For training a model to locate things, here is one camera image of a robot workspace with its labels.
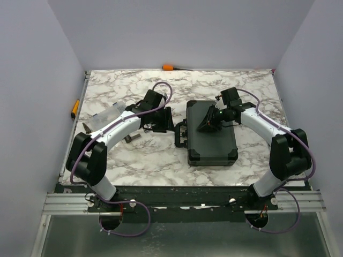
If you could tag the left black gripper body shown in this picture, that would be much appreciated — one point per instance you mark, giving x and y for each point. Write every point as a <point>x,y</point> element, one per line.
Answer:
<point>158,118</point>

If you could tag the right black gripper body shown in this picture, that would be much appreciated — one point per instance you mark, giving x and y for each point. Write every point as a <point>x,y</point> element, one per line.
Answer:
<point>222,116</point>

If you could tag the black poker set case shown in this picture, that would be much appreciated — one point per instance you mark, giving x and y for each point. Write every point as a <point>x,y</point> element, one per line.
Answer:
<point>209,147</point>

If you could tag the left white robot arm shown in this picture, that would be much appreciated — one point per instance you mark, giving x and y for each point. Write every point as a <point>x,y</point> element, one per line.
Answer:
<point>87,159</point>

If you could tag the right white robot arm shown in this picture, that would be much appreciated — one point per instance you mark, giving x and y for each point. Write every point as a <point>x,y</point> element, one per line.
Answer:
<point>290,155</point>

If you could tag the orange screwdriver at back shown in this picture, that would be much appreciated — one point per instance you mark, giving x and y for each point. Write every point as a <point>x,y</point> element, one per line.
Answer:
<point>173,68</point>

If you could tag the grey metal clamp bar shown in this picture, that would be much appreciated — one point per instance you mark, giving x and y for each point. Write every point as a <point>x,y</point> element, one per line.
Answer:
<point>129,138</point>

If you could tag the clear plastic parts box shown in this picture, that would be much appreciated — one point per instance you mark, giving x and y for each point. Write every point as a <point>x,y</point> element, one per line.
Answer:
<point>102,119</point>

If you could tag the orange tool at left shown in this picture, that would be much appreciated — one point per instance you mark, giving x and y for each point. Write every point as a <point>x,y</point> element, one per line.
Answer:
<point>75,109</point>

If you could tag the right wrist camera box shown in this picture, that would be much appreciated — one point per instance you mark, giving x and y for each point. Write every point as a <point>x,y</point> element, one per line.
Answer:
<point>219,104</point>

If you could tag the yellow handled pliers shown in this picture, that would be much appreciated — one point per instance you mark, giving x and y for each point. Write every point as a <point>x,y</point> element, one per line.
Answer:
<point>86,128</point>

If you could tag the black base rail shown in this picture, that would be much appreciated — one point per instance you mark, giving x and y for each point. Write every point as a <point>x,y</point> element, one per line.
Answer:
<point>175,204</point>

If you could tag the aluminium extrusion rail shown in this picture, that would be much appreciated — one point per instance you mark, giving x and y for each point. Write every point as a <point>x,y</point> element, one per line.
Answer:
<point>283,202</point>

